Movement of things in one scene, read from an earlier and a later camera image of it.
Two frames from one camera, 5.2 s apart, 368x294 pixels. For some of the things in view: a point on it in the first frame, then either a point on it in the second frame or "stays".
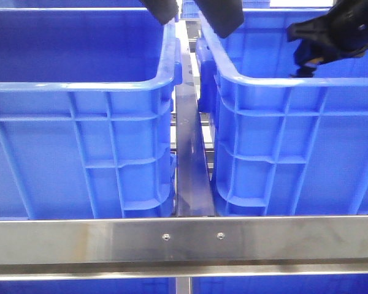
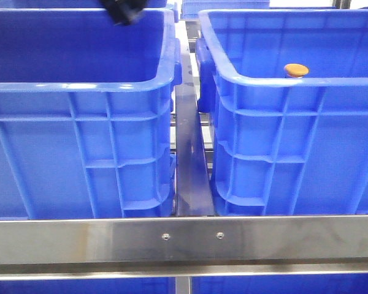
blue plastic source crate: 80,113 stays
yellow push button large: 316,59 to 296,70
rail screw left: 166,237 stays
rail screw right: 221,236 stays
